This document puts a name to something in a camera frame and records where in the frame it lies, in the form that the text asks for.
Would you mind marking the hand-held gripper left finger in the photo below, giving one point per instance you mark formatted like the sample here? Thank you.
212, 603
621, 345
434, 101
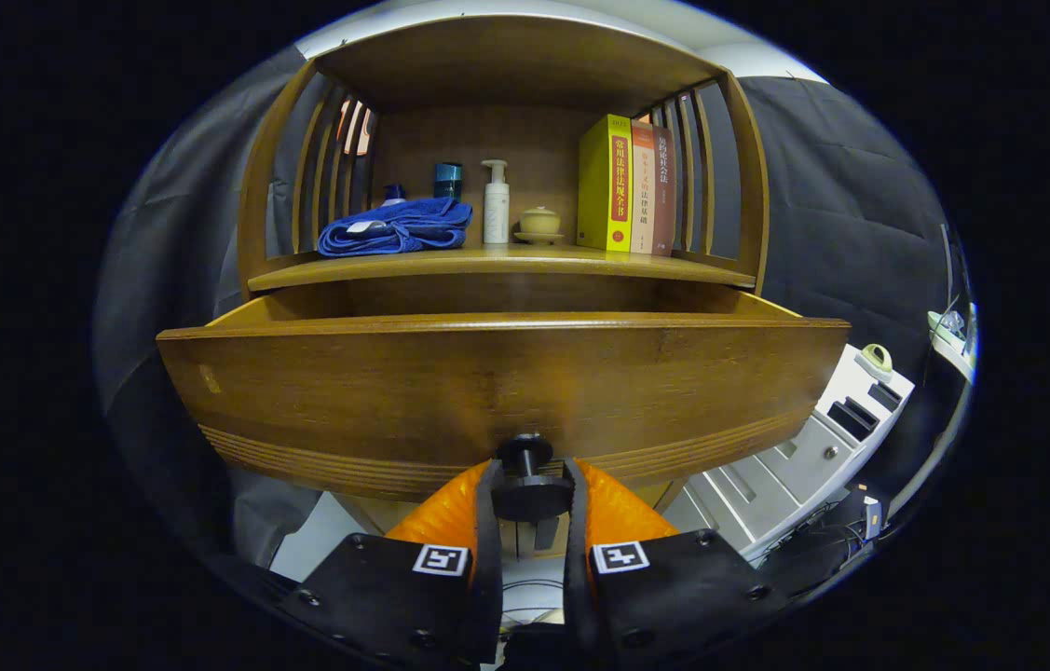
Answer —
487, 559

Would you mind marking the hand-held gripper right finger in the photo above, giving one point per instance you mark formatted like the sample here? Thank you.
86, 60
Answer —
578, 578

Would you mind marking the black drawer knob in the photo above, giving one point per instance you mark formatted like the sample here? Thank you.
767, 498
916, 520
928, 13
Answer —
529, 489

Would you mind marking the brown wooden drawer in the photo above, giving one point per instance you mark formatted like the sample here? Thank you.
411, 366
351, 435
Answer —
487, 391

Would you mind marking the white side cabinet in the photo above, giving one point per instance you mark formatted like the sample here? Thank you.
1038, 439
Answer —
795, 466

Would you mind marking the wooden countertop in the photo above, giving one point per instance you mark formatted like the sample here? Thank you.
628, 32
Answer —
506, 261

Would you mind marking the brown wooden cabinet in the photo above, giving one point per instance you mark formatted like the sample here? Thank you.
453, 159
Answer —
506, 56

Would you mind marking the blue folded towel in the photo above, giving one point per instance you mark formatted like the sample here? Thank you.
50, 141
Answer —
394, 231

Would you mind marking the beige lidded tea bowl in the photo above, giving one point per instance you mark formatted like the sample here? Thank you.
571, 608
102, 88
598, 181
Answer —
540, 222

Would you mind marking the white pump bottle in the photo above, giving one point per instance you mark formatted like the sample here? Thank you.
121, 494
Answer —
496, 210

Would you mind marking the small black flat object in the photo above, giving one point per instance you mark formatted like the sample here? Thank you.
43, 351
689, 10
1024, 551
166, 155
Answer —
886, 394

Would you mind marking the small white blue-capped bottle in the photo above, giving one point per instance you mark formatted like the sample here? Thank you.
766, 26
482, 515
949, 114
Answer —
393, 192

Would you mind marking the teal bottle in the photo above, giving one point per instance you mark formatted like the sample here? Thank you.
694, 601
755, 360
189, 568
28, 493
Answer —
448, 179

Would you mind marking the yellow book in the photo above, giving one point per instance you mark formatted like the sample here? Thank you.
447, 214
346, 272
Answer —
604, 186

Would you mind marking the brown book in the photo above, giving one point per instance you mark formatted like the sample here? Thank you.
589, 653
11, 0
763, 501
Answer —
664, 196

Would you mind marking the orange and cream book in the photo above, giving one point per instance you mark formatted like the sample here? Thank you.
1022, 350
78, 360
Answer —
642, 191

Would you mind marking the white side desk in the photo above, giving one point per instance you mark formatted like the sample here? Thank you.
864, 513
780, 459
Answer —
948, 340

